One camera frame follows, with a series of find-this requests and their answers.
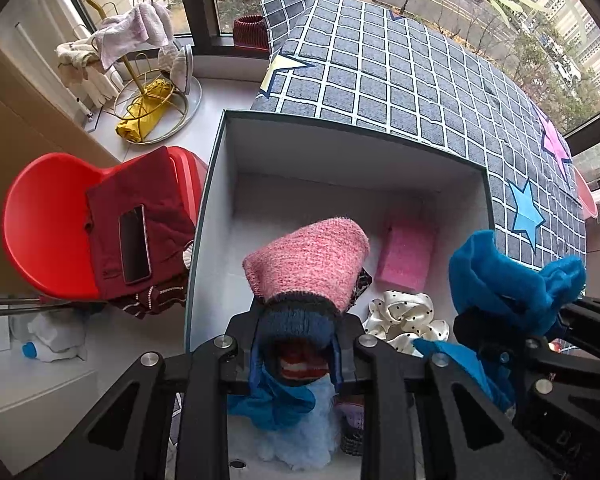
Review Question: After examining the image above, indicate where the maroon knitted hat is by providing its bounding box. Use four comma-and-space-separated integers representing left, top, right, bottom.
232, 15, 270, 51

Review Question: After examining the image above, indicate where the red plastic chair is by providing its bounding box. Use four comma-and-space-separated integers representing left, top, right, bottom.
0, 146, 209, 317

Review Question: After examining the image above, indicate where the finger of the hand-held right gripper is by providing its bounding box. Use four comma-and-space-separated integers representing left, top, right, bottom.
555, 297, 600, 361
454, 320, 600, 401

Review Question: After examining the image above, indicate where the pink sponge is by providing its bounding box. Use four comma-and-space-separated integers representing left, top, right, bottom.
376, 217, 439, 292

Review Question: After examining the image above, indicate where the leopard print scrunchie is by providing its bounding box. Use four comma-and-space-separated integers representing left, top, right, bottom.
350, 267, 374, 307

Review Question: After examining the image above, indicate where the white bottle blue cap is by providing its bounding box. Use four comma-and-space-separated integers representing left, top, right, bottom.
10, 310, 89, 364

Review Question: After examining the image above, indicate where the grey cardboard box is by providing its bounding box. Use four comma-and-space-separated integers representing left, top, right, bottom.
182, 108, 496, 480

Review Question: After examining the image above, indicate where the beige towel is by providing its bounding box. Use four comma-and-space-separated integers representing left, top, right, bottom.
55, 40, 101, 81

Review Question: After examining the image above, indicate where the lilac knitted cloth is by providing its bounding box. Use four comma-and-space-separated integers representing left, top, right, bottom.
337, 400, 366, 431

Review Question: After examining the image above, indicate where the yellow umbrella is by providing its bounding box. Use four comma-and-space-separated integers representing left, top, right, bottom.
115, 78, 177, 144

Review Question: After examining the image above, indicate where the pale pink towel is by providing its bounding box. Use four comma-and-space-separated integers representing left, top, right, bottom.
92, 2, 174, 71

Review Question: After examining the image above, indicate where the dark patterned cloth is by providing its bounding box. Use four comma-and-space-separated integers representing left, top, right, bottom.
340, 427, 366, 457

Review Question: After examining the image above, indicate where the gold wire rack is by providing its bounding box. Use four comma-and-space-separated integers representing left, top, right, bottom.
84, 0, 191, 147

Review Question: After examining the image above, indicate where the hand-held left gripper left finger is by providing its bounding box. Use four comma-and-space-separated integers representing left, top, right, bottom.
17, 305, 267, 480

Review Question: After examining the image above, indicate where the light blue fluffy cloth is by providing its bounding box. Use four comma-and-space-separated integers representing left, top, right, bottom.
252, 377, 344, 472

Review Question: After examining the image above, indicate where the white round tray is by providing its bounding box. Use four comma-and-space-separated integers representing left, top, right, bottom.
97, 72, 204, 147

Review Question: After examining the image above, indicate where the white polka dot scrunchie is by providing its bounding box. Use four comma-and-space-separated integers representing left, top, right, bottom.
362, 290, 451, 357

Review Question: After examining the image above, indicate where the white cloth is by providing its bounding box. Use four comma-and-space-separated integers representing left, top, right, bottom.
157, 42, 194, 96

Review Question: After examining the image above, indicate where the grey checked star blanket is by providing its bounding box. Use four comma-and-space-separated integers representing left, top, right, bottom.
250, 0, 589, 272

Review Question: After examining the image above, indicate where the black smartphone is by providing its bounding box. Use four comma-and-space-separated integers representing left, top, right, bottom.
118, 204, 153, 285

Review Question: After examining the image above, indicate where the pink knitted sock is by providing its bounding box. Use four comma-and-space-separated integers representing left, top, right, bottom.
242, 216, 371, 387

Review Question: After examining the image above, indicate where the blue fleece cloth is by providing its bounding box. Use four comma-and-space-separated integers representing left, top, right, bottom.
412, 230, 588, 411
229, 365, 316, 432

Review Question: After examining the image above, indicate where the maroon knitted sweater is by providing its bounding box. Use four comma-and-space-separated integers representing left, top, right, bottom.
84, 151, 199, 320

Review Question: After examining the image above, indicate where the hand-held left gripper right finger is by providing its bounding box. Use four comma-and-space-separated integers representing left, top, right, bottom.
330, 310, 553, 480

